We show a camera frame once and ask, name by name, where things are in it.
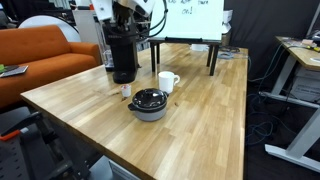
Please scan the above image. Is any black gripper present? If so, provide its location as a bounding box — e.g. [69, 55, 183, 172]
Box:
[113, 2, 136, 34]

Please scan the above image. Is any black coffee maker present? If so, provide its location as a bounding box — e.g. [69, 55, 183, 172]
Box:
[102, 22, 138, 84]

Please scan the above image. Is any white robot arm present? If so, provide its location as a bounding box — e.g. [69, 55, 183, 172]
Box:
[91, 0, 156, 31]

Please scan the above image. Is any small white coffee pod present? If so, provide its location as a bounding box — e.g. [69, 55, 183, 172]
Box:
[121, 84, 131, 97]

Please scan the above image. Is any white round table top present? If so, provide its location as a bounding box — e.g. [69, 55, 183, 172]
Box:
[18, 15, 82, 43]

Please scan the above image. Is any white whiteboard on stand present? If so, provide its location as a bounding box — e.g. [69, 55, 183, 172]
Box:
[148, 0, 224, 76]

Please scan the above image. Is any white ceramic mug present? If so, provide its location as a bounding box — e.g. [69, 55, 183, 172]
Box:
[158, 71, 180, 93]

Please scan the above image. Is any grey pot with black lid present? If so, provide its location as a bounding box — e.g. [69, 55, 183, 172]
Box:
[128, 88, 169, 122]

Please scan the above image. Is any orange sofa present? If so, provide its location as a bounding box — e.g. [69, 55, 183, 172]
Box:
[0, 25, 102, 109]

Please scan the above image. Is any grey tablet on sofa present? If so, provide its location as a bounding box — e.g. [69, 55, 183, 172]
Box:
[0, 66, 28, 78]

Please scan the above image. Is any black metal cart with clamp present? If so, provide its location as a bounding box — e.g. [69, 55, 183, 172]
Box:
[0, 112, 101, 180]

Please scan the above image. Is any white box under desk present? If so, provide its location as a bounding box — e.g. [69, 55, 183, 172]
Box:
[291, 66, 320, 103]

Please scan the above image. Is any white-legged wooden side desk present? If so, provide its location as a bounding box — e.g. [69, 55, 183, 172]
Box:
[259, 36, 320, 174]

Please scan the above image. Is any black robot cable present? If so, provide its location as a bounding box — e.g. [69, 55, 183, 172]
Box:
[135, 0, 169, 39]

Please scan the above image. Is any coiled blue cable on table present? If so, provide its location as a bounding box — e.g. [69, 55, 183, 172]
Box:
[217, 49, 249, 61]

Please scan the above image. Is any blue cable bundle on floor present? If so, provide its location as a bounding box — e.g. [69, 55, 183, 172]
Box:
[245, 93, 284, 147]

